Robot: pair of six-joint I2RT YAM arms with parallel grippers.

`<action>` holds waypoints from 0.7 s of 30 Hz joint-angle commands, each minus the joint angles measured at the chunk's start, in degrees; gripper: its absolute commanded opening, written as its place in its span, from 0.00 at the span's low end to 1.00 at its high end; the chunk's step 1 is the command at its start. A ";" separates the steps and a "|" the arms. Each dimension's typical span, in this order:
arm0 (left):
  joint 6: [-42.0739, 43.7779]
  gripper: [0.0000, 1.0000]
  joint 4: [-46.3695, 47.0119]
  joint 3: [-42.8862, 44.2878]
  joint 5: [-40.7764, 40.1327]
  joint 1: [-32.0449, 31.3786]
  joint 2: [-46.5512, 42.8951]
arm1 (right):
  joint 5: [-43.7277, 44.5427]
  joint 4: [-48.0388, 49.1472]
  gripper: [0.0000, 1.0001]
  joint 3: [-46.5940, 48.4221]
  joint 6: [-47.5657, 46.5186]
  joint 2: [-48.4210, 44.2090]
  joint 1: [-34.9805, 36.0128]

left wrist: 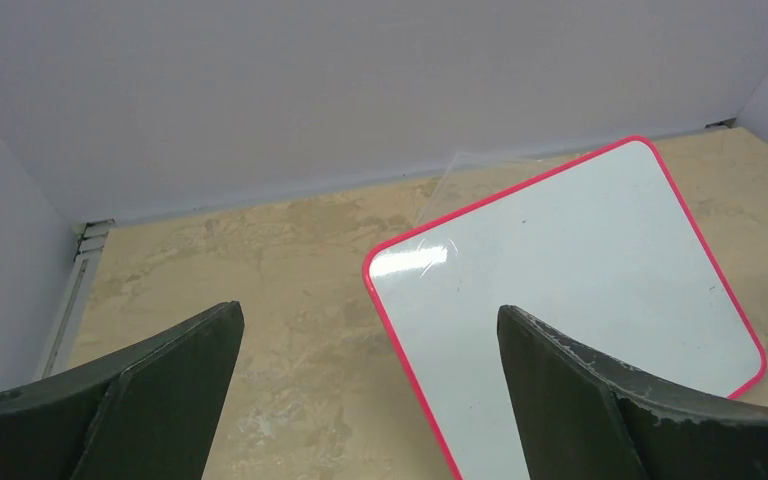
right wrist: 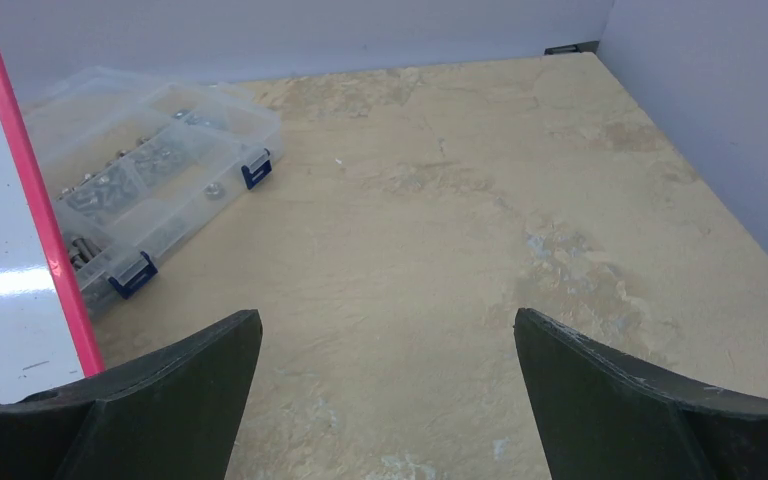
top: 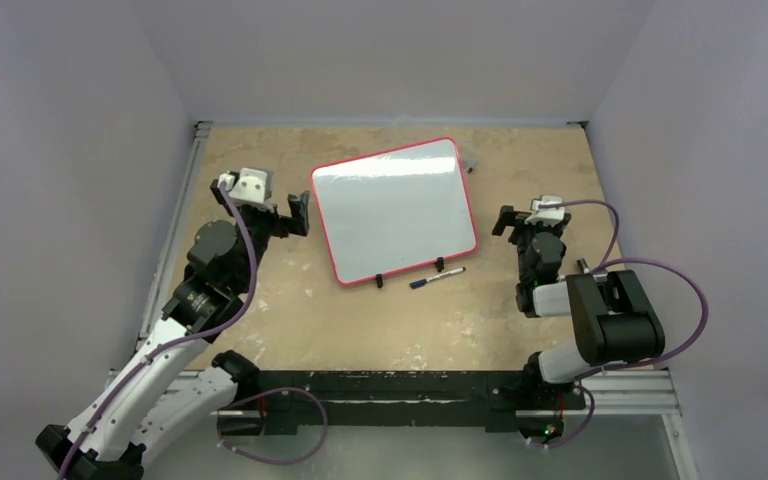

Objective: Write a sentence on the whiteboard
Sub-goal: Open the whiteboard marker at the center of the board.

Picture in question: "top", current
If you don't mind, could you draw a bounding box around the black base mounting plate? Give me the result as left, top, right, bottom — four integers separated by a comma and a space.
216, 370, 587, 437

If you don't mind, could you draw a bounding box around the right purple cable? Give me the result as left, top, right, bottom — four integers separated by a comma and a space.
536, 198, 710, 452

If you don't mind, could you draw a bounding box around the aluminium frame rail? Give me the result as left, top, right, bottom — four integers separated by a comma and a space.
95, 121, 213, 425

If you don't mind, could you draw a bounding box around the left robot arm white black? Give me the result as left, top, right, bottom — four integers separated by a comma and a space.
35, 170, 310, 479

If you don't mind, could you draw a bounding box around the purple cable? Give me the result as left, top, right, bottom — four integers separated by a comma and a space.
536, 198, 710, 452
55, 185, 259, 480

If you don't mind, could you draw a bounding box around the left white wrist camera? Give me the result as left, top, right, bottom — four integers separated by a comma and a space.
217, 167, 275, 209

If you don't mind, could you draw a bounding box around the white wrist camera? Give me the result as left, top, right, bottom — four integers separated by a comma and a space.
525, 195, 566, 226
217, 167, 275, 209

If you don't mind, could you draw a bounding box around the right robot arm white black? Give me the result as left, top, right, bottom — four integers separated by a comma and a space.
492, 205, 666, 407

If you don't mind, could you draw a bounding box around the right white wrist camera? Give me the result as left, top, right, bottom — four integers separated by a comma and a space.
525, 195, 566, 226

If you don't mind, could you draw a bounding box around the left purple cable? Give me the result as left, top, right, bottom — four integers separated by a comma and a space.
55, 185, 259, 480

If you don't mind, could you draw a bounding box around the red framed whiteboard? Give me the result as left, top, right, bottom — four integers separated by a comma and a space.
310, 136, 479, 286

